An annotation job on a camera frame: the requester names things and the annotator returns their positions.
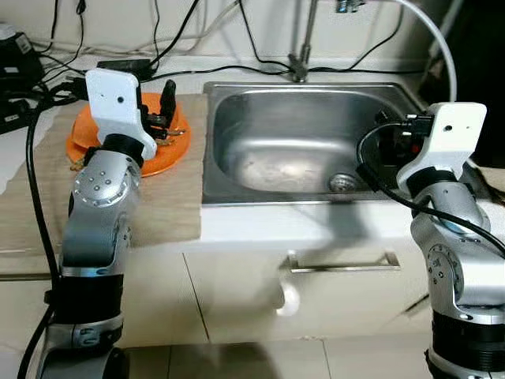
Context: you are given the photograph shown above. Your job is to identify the golden metal fork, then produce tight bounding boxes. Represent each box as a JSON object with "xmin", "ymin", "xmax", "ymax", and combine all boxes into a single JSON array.
[{"xmin": 155, "ymin": 126, "xmax": 189, "ymax": 148}]

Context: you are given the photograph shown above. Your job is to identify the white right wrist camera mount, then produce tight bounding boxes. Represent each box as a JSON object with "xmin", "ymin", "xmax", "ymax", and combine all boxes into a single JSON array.
[{"xmin": 397, "ymin": 103, "xmax": 488, "ymax": 198}]

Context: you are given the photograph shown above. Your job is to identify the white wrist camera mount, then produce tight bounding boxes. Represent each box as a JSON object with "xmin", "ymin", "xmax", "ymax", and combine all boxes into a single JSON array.
[
  {"xmin": 84, "ymin": 69, "xmax": 157, "ymax": 161},
  {"xmin": 397, "ymin": 103, "xmax": 488, "ymax": 198}
]

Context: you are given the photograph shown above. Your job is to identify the black power cable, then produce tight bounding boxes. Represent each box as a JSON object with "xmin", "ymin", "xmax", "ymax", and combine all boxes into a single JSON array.
[
  {"xmin": 237, "ymin": 0, "xmax": 299, "ymax": 72},
  {"xmin": 150, "ymin": 0, "xmax": 202, "ymax": 66},
  {"xmin": 309, "ymin": 0, "xmax": 423, "ymax": 76}
]

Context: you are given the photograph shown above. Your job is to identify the beige woven mat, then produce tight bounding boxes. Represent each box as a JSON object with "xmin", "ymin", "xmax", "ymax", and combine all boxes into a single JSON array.
[{"xmin": 0, "ymin": 95, "xmax": 208, "ymax": 253}]

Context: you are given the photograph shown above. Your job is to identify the black charger device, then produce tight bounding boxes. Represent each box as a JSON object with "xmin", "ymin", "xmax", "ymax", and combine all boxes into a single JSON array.
[{"xmin": 0, "ymin": 24, "xmax": 44, "ymax": 94}]

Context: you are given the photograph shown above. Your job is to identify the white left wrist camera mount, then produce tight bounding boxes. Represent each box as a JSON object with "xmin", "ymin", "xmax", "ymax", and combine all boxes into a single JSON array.
[{"xmin": 84, "ymin": 69, "xmax": 157, "ymax": 161}]

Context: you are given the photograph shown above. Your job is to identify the steel sink drain strainer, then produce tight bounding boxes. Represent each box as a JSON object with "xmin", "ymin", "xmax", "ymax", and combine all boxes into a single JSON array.
[{"xmin": 327, "ymin": 174, "xmax": 360, "ymax": 194}]

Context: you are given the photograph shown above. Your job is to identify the large orange plastic bowl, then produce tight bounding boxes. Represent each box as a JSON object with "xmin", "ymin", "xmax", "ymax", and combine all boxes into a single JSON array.
[{"xmin": 65, "ymin": 103, "xmax": 192, "ymax": 177}]

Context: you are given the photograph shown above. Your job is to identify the black kitchen appliance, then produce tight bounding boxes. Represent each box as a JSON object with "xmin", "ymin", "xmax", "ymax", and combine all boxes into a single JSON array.
[{"xmin": 418, "ymin": 0, "xmax": 505, "ymax": 171}]

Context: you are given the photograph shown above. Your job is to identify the stainless steel sink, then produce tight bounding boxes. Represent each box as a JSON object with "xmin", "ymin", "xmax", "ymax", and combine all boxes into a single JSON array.
[{"xmin": 201, "ymin": 79, "xmax": 494, "ymax": 206}]

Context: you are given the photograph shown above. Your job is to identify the black power adapter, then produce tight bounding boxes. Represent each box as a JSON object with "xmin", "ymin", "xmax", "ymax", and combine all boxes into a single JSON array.
[{"xmin": 97, "ymin": 58, "xmax": 155, "ymax": 80}]

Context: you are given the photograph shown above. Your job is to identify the silver drawer handle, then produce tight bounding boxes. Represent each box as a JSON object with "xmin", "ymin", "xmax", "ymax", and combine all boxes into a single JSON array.
[{"xmin": 288, "ymin": 251, "xmax": 401, "ymax": 273}]

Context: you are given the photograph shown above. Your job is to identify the steel faucet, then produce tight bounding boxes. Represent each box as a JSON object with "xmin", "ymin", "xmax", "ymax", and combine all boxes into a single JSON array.
[{"xmin": 288, "ymin": 0, "xmax": 372, "ymax": 84}]

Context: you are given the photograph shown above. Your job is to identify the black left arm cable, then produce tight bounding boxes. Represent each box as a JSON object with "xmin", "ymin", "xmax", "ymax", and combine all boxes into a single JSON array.
[{"xmin": 17, "ymin": 79, "xmax": 89, "ymax": 379}]

